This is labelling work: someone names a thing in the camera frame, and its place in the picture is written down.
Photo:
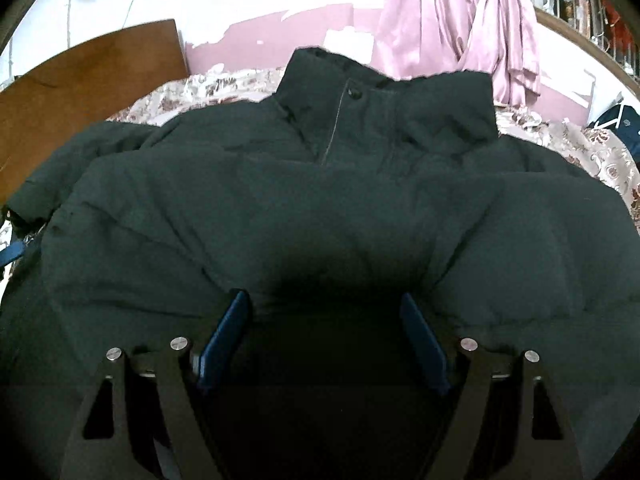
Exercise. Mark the pink curtain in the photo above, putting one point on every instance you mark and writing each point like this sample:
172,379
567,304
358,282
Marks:
416,38
502,44

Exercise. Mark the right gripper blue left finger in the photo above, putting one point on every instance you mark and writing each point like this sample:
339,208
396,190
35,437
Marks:
143,416

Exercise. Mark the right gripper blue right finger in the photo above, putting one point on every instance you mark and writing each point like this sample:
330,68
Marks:
501,417

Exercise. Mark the black padded jacket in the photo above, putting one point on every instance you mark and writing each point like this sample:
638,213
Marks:
328,202

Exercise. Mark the right pink curtain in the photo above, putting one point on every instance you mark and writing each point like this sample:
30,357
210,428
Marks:
502,44

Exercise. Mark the dark blue bag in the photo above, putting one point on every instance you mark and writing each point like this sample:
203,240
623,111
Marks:
624,121

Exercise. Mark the left pink curtain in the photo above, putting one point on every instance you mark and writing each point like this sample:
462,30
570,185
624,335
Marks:
416,38

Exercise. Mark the floral satin bedspread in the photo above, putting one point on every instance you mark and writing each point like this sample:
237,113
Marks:
596,150

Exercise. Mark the brown wooden headboard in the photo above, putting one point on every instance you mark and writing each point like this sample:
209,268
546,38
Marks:
89,83

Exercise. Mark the red hanging cloth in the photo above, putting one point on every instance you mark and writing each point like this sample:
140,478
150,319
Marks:
619,35

